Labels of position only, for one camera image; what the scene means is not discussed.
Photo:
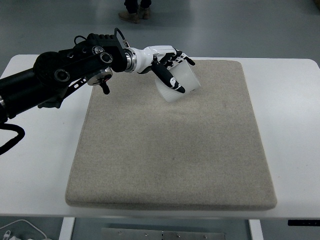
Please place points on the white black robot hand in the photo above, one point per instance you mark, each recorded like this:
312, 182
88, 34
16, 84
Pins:
159, 59

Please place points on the white cup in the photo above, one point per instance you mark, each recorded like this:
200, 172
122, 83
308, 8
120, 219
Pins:
185, 76

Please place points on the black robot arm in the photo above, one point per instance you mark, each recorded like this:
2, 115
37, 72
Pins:
46, 84

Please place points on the left brown shoe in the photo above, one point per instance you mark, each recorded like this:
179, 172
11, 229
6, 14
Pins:
129, 17

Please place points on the brown shoe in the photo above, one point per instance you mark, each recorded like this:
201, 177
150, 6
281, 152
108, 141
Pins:
129, 17
144, 13

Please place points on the right brown shoe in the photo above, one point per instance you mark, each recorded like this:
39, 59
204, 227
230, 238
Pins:
144, 13

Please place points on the beige felt mat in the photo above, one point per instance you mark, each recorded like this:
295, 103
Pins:
203, 152

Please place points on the white table leg left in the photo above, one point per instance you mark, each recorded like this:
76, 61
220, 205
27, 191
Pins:
67, 227

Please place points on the white table leg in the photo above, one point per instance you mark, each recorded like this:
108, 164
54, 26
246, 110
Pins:
67, 227
255, 229

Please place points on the white table leg right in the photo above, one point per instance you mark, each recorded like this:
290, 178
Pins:
255, 229

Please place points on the black table control panel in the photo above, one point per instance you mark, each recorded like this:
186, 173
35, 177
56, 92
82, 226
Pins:
303, 222

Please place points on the metal table base plate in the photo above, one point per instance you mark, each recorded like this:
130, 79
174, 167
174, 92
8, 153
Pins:
144, 234

